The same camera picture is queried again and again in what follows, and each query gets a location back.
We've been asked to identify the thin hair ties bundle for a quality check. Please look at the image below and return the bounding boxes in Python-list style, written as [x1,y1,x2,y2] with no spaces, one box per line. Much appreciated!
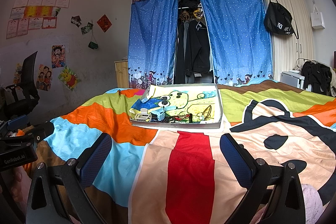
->
[175,113,194,122]

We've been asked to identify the light blue smart watch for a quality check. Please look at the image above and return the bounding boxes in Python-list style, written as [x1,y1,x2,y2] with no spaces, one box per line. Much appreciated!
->
[151,107,169,122]

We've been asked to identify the person's hand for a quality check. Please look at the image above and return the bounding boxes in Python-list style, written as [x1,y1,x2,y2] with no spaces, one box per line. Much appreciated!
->
[9,166,25,202]

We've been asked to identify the black office chair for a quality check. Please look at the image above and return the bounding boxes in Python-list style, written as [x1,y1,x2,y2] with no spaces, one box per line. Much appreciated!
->
[1,51,40,121]

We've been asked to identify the family drawing poster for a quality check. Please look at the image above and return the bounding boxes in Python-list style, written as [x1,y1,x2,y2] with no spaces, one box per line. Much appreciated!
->
[36,64,52,91]

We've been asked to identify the colourful cartoon bed sheet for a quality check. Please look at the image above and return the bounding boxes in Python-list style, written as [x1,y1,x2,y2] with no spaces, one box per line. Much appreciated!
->
[37,80,335,223]

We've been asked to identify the white tray with frog picture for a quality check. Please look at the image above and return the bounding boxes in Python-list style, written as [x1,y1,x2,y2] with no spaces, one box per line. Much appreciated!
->
[129,84,223,129]

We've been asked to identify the cartoon boy poster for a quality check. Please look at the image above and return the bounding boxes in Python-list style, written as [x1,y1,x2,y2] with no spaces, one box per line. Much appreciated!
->
[51,45,66,68]

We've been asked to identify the pink towel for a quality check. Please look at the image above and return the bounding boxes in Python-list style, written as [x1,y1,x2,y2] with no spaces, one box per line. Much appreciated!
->
[249,182,324,224]

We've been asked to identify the small green hanging pouch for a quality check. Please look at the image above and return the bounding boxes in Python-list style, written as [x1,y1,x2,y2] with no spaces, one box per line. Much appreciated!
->
[88,30,98,50]

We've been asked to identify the wooden cabinet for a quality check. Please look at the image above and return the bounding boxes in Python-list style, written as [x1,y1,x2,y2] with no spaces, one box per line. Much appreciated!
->
[114,60,129,88]

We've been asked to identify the dark clothes in wardrobe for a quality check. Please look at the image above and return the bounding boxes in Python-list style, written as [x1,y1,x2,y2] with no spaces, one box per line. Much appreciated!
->
[174,0,214,84]

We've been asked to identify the black clothes on rack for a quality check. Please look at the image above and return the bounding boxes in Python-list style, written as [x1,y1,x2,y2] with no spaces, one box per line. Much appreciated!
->
[297,58,335,97]

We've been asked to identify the blue dotted wardrobe curtain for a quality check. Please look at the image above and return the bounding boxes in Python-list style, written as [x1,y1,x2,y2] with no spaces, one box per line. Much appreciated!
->
[127,0,273,88]

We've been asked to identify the black hanging tote bag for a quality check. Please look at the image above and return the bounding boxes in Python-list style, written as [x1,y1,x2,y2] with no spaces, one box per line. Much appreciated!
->
[264,0,299,39]

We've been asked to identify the white hanging paper bag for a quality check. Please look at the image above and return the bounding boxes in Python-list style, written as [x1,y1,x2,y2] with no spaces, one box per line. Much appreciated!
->
[310,0,325,30]

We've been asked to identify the white box by wall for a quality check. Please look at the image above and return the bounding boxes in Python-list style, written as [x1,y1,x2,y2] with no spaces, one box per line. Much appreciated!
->
[280,71,305,89]

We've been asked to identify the certificates on wall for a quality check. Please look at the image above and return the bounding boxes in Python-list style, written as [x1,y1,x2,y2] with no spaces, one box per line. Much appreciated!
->
[6,0,70,39]

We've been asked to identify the photos on wall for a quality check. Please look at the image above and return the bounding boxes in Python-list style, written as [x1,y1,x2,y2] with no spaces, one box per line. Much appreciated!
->
[71,15,93,35]

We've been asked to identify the red diamond wall paper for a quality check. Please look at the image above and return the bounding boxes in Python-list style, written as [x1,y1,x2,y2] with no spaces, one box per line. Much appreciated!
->
[97,14,112,32]

